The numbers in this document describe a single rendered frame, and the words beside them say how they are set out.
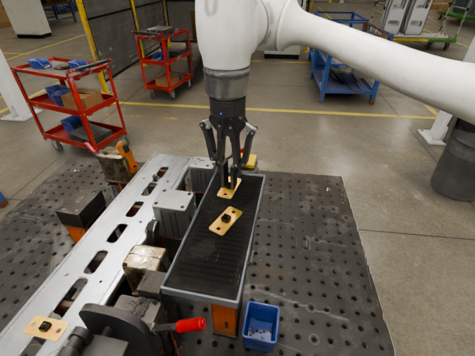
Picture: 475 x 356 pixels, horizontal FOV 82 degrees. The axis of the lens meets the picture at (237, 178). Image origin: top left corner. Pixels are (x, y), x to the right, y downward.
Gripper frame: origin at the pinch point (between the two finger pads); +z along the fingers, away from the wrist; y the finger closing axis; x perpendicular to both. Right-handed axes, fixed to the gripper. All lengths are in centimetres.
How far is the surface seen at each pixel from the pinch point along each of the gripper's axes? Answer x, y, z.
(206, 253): 20.9, -3.0, 4.1
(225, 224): 12.5, -3.8, 3.8
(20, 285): 24, 72, 50
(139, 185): -9.2, 37.7, 20.0
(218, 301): 29.2, -8.8, 4.0
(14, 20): -598, 891, 72
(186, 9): -642, 353, 33
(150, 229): 14.5, 15.5, 10.2
